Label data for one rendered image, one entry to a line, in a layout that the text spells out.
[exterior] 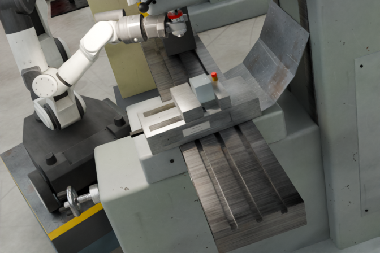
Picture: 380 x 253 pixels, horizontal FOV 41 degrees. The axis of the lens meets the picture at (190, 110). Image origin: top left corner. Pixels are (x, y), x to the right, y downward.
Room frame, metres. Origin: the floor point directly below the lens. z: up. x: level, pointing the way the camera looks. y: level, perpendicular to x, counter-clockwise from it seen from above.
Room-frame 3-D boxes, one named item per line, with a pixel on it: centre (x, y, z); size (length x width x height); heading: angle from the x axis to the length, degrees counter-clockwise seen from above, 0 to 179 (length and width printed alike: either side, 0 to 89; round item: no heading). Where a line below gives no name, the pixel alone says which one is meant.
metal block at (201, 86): (1.27, -0.05, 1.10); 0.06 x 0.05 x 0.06; 8
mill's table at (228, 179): (1.45, -0.03, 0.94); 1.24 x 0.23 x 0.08; 5
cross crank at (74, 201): (1.43, 0.46, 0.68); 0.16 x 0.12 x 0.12; 95
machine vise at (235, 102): (1.27, -0.02, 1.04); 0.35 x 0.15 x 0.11; 98
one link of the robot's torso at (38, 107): (2.13, 0.60, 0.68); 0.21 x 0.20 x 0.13; 26
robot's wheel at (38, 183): (1.76, 0.72, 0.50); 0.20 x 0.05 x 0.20; 26
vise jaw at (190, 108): (1.27, 0.00, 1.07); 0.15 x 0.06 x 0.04; 8
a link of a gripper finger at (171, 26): (1.44, -0.03, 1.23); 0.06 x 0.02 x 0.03; 76
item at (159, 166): (1.47, -0.03, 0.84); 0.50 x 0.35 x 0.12; 95
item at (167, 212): (1.47, -0.01, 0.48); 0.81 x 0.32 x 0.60; 95
